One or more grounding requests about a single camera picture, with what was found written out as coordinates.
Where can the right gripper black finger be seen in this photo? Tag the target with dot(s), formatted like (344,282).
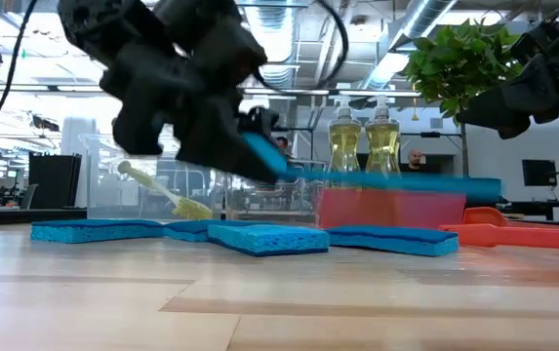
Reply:
(503,109)

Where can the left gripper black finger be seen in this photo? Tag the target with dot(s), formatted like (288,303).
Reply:
(262,122)
(215,141)

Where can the yellow-bristled white dish brush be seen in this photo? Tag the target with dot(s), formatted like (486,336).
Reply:
(191,209)

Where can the yellow dish soap pump bottle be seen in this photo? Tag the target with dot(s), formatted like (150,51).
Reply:
(345,146)
(382,146)

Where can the blue kitchen sponge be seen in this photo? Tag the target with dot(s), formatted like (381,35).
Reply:
(269,240)
(93,231)
(186,229)
(396,241)

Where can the blue dish brush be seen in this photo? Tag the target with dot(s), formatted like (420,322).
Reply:
(381,183)

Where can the person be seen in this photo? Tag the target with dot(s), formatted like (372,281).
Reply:
(283,144)
(415,158)

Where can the green leafy plant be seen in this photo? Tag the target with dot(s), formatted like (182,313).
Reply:
(454,63)

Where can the black computer monitor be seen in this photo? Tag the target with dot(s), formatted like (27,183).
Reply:
(540,173)

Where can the small clear plastic bin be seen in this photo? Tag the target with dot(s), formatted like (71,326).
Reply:
(259,200)

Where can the black plant pot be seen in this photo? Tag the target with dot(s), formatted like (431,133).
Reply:
(484,195)

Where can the dark background desk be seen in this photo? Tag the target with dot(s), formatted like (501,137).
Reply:
(542,207)

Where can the large clear plastic bin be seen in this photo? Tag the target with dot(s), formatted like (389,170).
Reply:
(113,195)

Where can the red translucent plastic bin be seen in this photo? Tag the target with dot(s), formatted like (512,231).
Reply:
(391,212)

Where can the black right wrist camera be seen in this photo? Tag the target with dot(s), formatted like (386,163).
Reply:
(532,46)

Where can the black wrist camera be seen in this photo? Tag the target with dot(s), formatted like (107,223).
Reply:
(235,53)
(532,46)

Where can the silver ventilation duct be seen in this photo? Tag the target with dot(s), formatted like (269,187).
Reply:
(281,73)

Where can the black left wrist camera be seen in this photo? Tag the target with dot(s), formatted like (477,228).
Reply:
(235,53)

